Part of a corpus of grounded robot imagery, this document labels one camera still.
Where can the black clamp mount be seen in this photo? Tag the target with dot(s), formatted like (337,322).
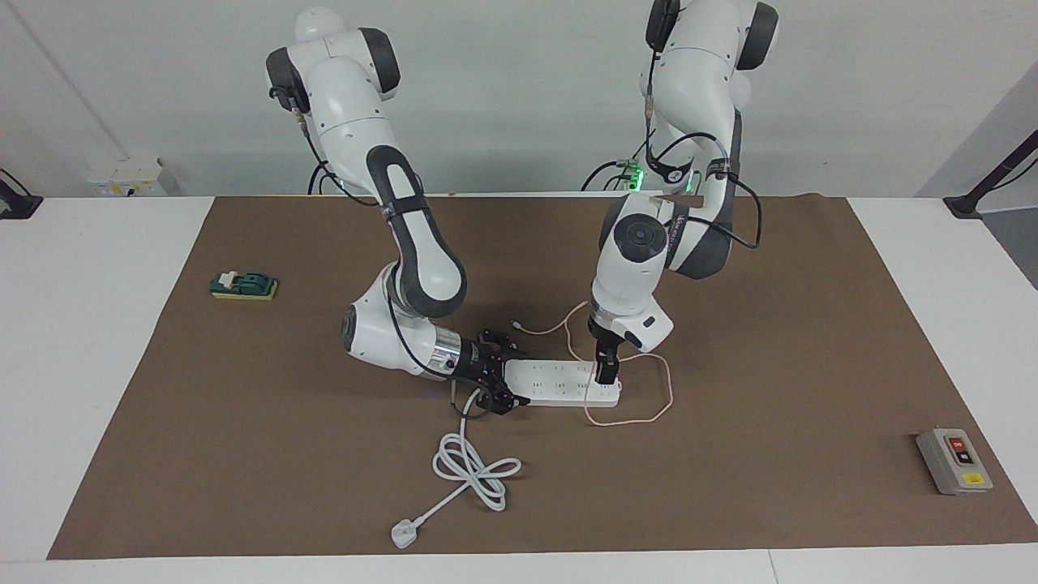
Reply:
(16,207)

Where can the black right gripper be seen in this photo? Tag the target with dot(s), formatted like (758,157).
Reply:
(478,365)

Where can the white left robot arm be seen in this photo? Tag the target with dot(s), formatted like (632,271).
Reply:
(628,276)

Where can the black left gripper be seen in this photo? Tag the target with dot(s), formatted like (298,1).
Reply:
(606,341)

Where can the white wall socket box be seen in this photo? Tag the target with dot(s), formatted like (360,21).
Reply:
(122,180)

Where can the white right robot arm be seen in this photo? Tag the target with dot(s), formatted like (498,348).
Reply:
(349,105)

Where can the grey on-off switch box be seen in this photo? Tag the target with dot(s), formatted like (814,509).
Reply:
(953,462)

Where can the brown table mat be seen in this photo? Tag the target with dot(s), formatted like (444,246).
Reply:
(730,470)

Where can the green knife switch yellow base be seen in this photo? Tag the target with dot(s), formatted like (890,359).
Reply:
(247,284)

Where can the white power strip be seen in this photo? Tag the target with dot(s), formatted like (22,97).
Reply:
(559,381)

